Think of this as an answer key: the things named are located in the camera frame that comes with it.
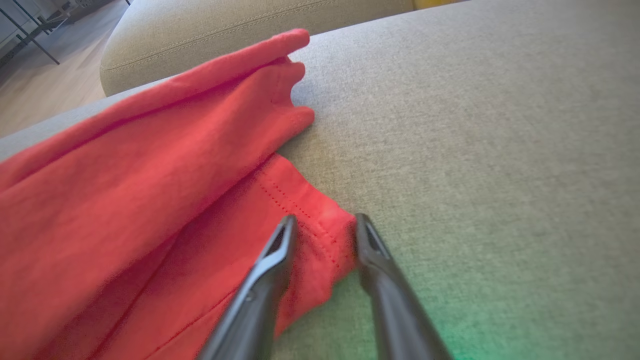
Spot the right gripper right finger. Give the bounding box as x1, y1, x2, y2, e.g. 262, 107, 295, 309
354, 212, 453, 360

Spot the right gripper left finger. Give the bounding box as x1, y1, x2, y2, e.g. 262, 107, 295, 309
197, 215, 299, 360

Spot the red and white t-shirt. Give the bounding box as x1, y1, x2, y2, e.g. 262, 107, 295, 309
0, 28, 358, 360

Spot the grey sofa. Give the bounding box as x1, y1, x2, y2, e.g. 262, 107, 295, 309
0, 0, 640, 360

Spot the smaller grey sofa seat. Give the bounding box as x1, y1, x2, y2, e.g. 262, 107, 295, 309
99, 0, 416, 97

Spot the large yellow sofa back cushion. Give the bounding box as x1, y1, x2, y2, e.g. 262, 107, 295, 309
412, 0, 468, 10

